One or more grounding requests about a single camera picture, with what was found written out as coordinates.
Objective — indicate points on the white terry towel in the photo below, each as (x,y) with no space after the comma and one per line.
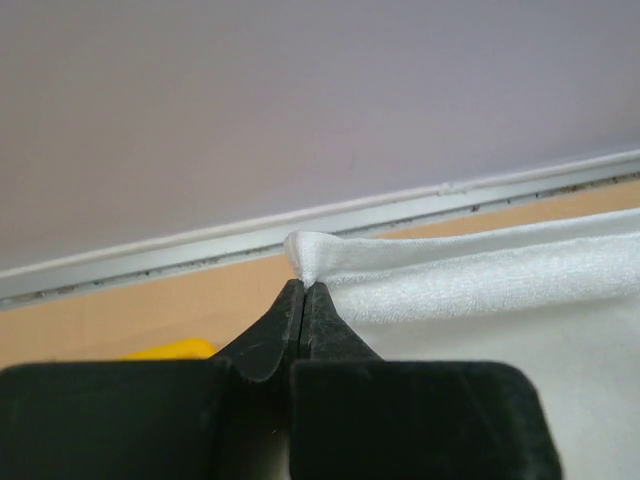
(559,300)

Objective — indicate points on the yellow plastic tray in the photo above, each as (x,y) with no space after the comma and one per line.
(187,349)

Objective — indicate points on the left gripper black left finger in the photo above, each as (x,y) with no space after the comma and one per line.
(222,417)

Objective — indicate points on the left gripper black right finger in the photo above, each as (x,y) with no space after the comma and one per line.
(357,416)

